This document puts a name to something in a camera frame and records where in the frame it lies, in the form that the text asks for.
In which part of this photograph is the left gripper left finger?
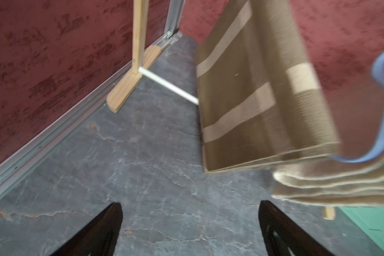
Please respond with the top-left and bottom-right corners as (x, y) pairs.
(53, 202), (123, 256)

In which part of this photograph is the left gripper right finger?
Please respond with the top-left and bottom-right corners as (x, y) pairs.
(258, 201), (333, 256)

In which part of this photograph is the beige wool scarf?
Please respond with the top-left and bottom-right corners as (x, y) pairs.
(272, 156), (384, 207)

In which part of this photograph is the brown plaid scarf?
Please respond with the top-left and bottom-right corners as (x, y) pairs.
(195, 0), (341, 174)

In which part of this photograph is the green file organizer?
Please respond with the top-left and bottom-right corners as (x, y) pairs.
(340, 207), (384, 251)

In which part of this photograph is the wooden clothes rack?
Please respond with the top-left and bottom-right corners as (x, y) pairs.
(106, 0), (337, 221)

